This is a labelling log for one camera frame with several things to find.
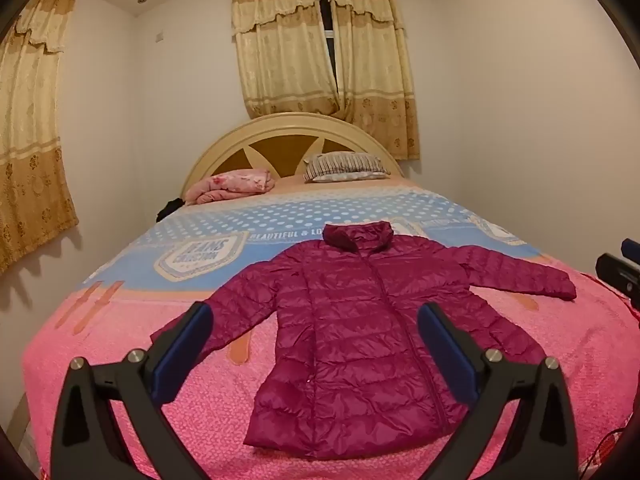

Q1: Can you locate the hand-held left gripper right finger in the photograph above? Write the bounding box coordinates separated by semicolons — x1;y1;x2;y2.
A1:
417;302;581;480

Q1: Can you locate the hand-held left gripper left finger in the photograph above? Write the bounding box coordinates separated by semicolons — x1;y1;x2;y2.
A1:
50;301;215;480

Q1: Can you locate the magenta puffer jacket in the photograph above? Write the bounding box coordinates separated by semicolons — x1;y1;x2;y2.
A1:
150;220;577;461

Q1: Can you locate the printed pink blue blanket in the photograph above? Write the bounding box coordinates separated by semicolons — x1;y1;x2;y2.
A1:
22;180;640;480

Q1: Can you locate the black cloth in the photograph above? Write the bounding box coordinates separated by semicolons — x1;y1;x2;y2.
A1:
156;198;187;223

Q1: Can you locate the folded pink floral quilt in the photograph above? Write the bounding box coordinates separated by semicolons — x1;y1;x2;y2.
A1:
184;169;277;206

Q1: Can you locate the peach bed sheet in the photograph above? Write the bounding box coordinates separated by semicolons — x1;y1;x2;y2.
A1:
272;175;407;194

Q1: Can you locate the striped pillow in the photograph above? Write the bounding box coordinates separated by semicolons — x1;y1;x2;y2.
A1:
303;152;391;184

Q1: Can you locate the cream wooden headboard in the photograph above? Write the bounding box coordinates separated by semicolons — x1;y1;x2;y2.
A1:
181;112;405;201

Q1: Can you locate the beige patterned curtain panel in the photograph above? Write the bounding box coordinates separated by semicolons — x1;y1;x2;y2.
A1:
230;0;342;121
327;0;422;162

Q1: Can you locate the window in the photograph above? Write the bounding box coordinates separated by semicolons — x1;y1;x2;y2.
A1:
320;0;337;97

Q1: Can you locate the beige patterned wall curtain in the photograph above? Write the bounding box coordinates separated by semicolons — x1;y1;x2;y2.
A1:
0;0;81;276

